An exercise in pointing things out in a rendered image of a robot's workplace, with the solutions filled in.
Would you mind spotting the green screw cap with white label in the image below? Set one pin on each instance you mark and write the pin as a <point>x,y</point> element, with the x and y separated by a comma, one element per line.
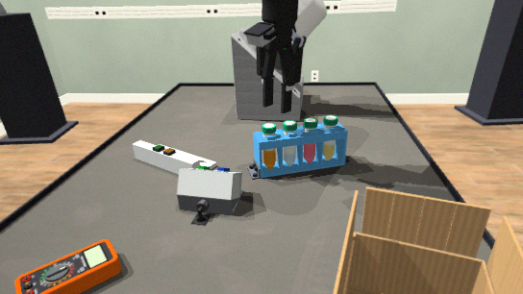
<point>310,123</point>

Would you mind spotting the green screw cap with white top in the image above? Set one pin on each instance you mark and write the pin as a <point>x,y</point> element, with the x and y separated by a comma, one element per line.
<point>268,128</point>
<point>290,125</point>

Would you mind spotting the orange multimeter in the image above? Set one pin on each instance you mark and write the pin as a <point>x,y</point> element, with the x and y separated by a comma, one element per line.
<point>72,274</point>

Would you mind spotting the dark green screw cap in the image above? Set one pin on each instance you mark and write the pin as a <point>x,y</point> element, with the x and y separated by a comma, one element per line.
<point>330,120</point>

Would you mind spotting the blue tube rack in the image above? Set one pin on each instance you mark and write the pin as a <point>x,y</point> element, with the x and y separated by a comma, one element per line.
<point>300,137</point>

